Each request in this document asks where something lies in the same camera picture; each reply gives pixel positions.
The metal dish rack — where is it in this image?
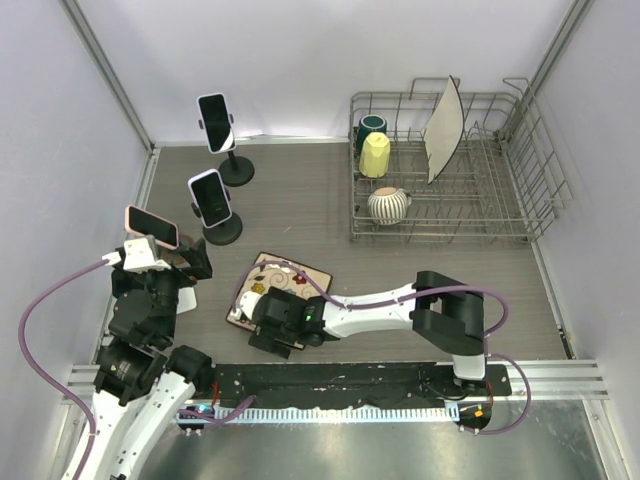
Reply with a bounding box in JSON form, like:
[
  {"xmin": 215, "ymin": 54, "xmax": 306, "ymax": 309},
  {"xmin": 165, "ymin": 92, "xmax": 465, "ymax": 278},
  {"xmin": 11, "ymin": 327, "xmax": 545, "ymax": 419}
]
[{"xmin": 349, "ymin": 77, "xmax": 573, "ymax": 243}]

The white cable duct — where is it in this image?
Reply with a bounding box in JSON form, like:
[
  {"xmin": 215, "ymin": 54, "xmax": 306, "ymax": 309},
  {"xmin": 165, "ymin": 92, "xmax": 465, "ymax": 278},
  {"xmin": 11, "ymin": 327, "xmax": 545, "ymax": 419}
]
[{"xmin": 85, "ymin": 405, "xmax": 460, "ymax": 425}]

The pink case phone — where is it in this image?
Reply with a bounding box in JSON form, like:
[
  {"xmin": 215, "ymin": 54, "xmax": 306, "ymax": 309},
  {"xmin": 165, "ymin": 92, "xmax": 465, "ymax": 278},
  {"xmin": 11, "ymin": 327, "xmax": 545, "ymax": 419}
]
[{"xmin": 124, "ymin": 205, "xmax": 179, "ymax": 250}]

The dark green mug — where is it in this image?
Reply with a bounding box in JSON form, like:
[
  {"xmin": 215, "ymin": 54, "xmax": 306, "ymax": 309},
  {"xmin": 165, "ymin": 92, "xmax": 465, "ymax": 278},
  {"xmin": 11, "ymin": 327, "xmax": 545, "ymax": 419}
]
[{"xmin": 355, "ymin": 114, "xmax": 387, "ymax": 151}]

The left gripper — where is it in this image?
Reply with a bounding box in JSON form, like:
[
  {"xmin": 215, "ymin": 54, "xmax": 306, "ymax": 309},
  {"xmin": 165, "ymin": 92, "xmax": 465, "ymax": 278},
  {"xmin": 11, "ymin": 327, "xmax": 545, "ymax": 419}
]
[{"xmin": 137, "ymin": 236, "xmax": 211, "ymax": 341}]

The lavender case phone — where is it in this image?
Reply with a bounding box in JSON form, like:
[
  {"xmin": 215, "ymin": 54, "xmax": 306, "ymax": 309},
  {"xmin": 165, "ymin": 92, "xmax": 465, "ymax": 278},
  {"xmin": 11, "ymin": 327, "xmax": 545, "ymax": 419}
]
[{"xmin": 187, "ymin": 169, "xmax": 232, "ymax": 228}]

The wooden base phone stand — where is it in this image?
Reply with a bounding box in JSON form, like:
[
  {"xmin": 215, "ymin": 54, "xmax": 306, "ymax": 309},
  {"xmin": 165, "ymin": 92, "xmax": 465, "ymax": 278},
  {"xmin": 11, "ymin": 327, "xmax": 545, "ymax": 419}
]
[{"xmin": 172, "ymin": 233, "xmax": 194, "ymax": 265}]

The black phone stand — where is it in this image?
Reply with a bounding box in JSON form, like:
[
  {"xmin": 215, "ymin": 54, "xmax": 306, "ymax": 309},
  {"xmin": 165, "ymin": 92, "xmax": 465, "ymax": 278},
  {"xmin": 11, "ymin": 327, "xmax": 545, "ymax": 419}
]
[
  {"xmin": 190, "ymin": 188, "xmax": 243, "ymax": 246},
  {"xmin": 218, "ymin": 138, "xmax": 255, "ymax": 187}
]

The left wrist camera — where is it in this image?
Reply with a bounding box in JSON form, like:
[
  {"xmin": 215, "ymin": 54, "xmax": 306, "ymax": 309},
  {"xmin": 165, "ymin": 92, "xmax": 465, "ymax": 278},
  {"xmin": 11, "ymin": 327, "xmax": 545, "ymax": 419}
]
[{"xmin": 101, "ymin": 236, "xmax": 171, "ymax": 273}]

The white phone stand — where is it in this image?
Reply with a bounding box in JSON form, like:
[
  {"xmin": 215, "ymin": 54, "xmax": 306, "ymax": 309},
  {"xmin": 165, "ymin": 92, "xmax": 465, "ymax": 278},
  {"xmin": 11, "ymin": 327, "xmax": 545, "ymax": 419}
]
[
  {"xmin": 197, "ymin": 93, "xmax": 235, "ymax": 154},
  {"xmin": 176, "ymin": 287, "xmax": 197, "ymax": 315}
]

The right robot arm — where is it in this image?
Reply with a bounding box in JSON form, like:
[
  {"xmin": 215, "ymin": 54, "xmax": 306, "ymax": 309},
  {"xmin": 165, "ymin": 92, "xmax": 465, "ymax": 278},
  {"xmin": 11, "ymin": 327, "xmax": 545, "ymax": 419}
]
[{"xmin": 237, "ymin": 271, "xmax": 504, "ymax": 395}]

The striped round mug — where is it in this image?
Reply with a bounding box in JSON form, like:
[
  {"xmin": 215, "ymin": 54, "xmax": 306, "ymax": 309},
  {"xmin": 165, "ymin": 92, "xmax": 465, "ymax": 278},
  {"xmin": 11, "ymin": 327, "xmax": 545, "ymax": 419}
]
[{"xmin": 367, "ymin": 187, "xmax": 412, "ymax": 226}]

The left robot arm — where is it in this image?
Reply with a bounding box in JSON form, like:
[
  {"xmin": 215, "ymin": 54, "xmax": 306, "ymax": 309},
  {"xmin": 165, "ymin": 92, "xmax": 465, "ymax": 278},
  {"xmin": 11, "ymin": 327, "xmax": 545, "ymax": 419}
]
[{"xmin": 63, "ymin": 235, "xmax": 214, "ymax": 479}]

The yellow faceted cup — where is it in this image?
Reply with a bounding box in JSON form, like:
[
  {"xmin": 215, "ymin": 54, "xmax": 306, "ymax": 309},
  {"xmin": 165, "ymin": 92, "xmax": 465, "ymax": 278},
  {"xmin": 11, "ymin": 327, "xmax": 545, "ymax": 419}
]
[{"xmin": 359, "ymin": 132, "xmax": 391, "ymax": 178}]

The purple cable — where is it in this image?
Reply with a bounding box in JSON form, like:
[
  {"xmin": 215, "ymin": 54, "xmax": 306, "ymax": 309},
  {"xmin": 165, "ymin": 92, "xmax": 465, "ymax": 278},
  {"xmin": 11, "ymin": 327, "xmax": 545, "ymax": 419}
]
[
  {"xmin": 232, "ymin": 263, "xmax": 532, "ymax": 437},
  {"xmin": 18, "ymin": 259, "xmax": 124, "ymax": 471}
]

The black mounting base plate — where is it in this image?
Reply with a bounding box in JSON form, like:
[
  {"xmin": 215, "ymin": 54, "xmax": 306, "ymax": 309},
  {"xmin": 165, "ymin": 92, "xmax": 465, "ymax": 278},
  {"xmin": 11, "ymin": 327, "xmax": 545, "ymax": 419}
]
[{"xmin": 212, "ymin": 362, "xmax": 512, "ymax": 410}]

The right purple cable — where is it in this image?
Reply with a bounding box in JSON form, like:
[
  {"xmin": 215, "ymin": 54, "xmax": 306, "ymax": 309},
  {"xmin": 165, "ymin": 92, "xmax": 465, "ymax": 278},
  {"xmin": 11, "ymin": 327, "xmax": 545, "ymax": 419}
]
[{"xmin": 232, "ymin": 263, "xmax": 532, "ymax": 437}]

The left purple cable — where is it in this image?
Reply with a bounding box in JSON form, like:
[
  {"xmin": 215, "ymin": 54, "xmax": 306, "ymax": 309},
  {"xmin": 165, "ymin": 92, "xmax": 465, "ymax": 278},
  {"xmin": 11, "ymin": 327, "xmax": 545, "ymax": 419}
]
[{"xmin": 18, "ymin": 259, "xmax": 124, "ymax": 471}]

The white curved plate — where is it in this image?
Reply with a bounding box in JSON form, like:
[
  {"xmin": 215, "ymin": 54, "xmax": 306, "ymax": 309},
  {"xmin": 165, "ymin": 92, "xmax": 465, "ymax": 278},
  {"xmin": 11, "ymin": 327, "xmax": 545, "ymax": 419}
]
[{"xmin": 422, "ymin": 76, "xmax": 464, "ymax": 184}]

